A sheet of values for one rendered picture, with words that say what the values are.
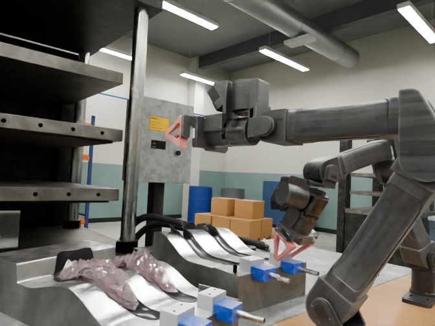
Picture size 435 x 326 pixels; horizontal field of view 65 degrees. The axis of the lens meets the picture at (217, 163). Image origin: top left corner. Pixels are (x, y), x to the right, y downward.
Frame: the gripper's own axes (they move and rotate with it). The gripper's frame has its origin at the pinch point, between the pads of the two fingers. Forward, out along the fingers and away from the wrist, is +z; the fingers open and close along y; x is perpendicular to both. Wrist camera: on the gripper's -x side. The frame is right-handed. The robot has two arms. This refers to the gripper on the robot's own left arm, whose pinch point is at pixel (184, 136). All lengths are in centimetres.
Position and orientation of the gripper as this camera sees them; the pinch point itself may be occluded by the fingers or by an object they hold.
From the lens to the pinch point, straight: 80.2
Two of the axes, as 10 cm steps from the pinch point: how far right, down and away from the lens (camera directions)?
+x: -0.4, 10.0, -0.6
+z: -7.5, 0.1, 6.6
